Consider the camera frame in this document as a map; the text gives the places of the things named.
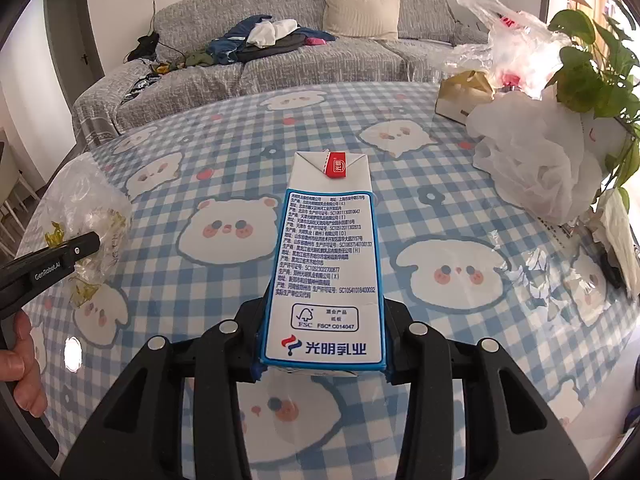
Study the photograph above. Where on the small yellow black item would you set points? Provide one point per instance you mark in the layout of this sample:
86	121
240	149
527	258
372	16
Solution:
162	68

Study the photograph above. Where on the olive green garment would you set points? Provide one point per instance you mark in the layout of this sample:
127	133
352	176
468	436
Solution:
200	58

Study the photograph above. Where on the beige dining chair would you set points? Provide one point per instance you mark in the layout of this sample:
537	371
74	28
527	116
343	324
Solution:
10	180

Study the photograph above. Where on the brown paper box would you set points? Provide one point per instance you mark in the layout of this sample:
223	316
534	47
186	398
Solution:
460	95

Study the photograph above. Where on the black bag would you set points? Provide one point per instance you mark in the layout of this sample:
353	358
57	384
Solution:
145	45

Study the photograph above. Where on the green potted plant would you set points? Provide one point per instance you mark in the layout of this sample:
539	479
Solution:
575	65

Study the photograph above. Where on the white paper wrapper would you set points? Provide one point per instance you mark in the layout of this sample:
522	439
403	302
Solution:
620	240

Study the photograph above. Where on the person's left hand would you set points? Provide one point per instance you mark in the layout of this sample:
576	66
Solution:
30	375

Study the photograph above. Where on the blue checked bear tablecloth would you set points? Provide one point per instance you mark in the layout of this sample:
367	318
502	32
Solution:
450	200

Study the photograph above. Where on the clear plastic bag red print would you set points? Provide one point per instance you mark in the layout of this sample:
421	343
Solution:
520	40

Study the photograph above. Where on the black garment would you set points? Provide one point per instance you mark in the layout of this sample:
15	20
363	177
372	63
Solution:
280	49

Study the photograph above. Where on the grey covered sofa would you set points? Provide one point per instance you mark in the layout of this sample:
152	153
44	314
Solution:
225	10

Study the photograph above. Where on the beige cushion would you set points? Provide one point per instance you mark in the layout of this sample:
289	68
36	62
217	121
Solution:
360	10

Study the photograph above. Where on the patterned dark packet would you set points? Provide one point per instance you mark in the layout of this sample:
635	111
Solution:
137	87

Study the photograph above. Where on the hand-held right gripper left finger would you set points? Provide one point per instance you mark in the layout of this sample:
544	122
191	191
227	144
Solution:
247	345

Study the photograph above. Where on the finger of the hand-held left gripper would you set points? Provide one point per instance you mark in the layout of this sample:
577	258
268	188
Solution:
40	272

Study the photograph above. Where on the pink cloth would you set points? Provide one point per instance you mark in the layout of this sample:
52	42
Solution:
316	40

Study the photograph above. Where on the clear bag of gold wrappers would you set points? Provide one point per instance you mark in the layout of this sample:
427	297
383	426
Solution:
95	200

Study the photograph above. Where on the white garment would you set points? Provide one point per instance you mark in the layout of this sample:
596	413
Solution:
272	32

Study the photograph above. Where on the dark blue jacket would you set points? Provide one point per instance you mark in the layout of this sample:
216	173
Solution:
235	40

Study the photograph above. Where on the interior door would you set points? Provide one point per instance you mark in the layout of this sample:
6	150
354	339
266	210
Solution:
75	35

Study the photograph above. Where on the blue white milk carton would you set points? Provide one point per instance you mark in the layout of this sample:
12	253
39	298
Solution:
325	260

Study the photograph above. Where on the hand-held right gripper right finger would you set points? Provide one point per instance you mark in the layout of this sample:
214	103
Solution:
397	340

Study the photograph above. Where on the crumpled white plastic bag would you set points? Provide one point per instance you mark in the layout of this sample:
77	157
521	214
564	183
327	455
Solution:
530	160

